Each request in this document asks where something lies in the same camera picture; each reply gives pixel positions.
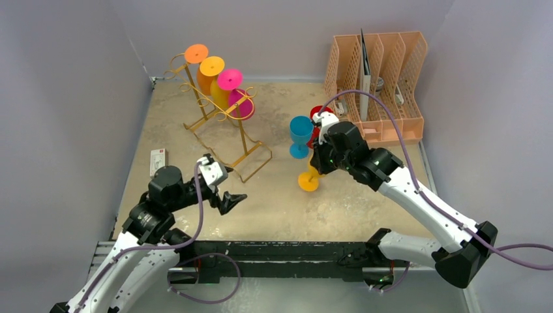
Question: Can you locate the yellow wine glass back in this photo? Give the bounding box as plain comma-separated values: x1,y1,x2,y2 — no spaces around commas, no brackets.
200,56,230,110

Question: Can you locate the magenta wine glass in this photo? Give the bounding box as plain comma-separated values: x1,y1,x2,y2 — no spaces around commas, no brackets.
217,68,255,120

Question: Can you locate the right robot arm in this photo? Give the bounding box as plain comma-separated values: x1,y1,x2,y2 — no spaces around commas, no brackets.
310,121,498,289

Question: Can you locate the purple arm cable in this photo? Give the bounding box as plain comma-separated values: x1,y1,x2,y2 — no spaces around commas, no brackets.
71,160,205,313
317,89,553,295

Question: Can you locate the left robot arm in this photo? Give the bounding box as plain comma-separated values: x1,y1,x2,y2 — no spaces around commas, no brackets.
51,153,247,312

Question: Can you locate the dark folder in organizer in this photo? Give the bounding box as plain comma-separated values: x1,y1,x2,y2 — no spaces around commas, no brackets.
359,29,371,122

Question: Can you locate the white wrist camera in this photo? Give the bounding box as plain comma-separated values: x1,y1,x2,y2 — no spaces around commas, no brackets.
198,154,228,188
312,111,340,146

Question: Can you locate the aluminium frame rail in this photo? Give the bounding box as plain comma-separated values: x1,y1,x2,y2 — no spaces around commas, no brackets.
88,240,471,273

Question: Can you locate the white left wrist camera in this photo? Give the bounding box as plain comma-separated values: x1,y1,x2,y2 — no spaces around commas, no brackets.
198,154,228,188

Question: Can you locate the orange wine glass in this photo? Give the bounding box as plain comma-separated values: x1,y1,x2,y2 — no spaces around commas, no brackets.
184,44,216,96

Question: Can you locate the peach plastic file organizer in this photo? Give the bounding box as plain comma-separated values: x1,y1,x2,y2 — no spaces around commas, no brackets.
323,31,428,146

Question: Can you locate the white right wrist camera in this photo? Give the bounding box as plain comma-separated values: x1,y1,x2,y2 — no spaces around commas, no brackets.
312,111,340,146

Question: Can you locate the white stapler box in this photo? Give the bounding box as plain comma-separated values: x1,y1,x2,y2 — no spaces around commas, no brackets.
149,148,168,178

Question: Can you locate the gold wire wine glass rack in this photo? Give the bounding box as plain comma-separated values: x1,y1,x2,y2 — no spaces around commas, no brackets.
164,52,273,183

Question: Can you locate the yellow wine glass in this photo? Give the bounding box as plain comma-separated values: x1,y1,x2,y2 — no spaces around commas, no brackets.
297,161,325,192
200,56,230,110

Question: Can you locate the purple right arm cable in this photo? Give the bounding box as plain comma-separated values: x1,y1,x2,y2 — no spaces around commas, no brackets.
317,89,553,295

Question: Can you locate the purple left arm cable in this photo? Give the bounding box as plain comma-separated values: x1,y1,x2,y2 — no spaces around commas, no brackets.
71,160,205,313

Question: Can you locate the blue wine glass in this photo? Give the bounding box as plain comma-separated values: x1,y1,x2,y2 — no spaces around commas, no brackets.
289,115,314,159

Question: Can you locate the red wine glass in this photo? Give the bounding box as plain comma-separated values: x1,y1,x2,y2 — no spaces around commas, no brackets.
307,106,334,149

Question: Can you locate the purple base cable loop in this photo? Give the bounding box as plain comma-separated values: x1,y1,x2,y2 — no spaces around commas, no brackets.
167,252,242,306

